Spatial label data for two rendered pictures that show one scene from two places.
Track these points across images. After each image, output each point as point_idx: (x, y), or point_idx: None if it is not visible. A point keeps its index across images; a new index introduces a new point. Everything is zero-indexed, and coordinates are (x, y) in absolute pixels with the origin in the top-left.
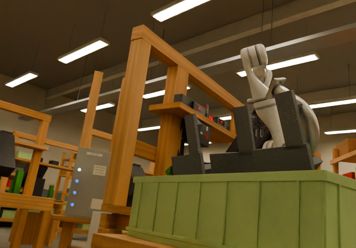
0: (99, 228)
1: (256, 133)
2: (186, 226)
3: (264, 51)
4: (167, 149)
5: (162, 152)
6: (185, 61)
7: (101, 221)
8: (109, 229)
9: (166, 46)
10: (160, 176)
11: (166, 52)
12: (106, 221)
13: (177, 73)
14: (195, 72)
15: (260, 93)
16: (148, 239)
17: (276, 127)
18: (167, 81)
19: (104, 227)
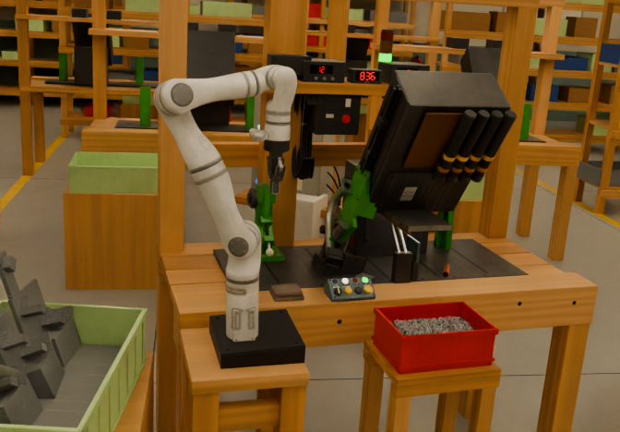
0: (157, 275)
1: (269, 187)
2: None
3: (166, 101)
4: (263, 152)
5: (261, 156)
6: None
7: (158, 268)
8: (164, 279)
9: None
10: None
11: None
12: (160, 269)
13: (272, 8)
14: None
15: (185, 162)
16: None
17: (217, 215)
18: (265, 23)
19: (159, 276)
